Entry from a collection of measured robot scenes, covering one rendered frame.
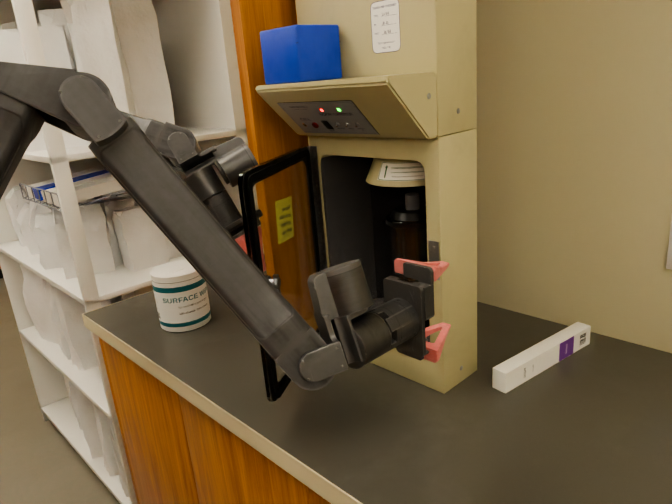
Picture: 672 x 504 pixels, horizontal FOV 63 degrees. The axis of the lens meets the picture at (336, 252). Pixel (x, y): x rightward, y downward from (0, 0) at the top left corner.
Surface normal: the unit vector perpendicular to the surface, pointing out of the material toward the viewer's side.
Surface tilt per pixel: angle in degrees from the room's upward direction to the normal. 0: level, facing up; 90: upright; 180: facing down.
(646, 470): 0
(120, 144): 87
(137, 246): 93
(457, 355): 90
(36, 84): 73
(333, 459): 0
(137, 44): 91
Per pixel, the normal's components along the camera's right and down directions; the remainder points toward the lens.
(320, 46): 0.69, 0.17
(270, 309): 0.19, -0.19
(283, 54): -0.72, 0.27
